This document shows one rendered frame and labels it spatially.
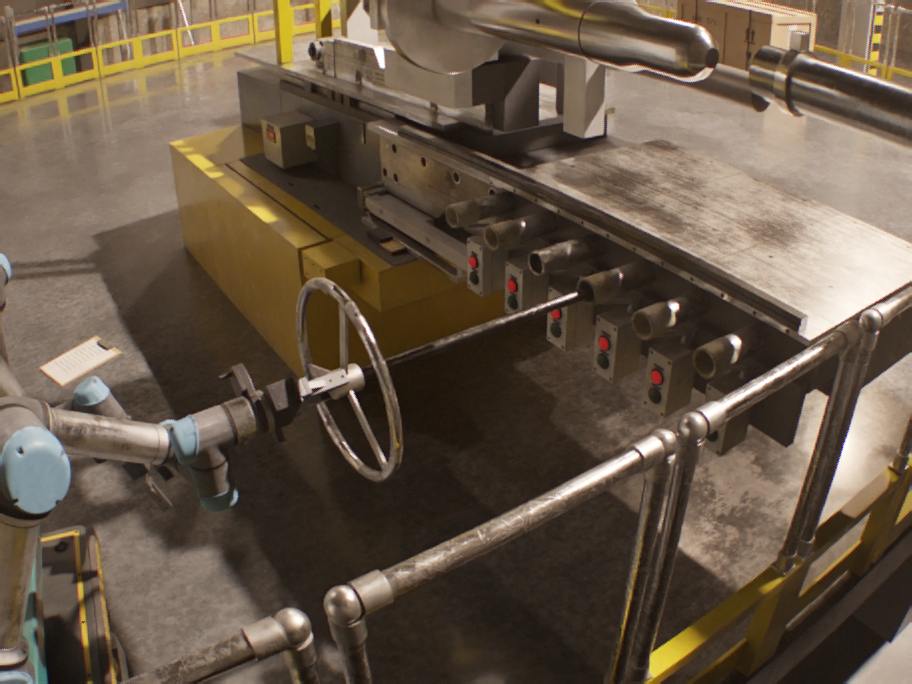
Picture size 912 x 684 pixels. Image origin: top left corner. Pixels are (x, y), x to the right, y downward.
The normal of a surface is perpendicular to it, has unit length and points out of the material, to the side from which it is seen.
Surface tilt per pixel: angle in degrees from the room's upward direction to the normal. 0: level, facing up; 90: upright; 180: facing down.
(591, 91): 90
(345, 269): 90
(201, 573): 0
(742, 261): 0
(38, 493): 84
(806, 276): 0
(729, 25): 90
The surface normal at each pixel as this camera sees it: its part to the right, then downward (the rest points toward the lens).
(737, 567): -0.01, -0.84
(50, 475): 0.78, 0.22
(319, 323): 0.57, 0.43
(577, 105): -0.82, 0.31
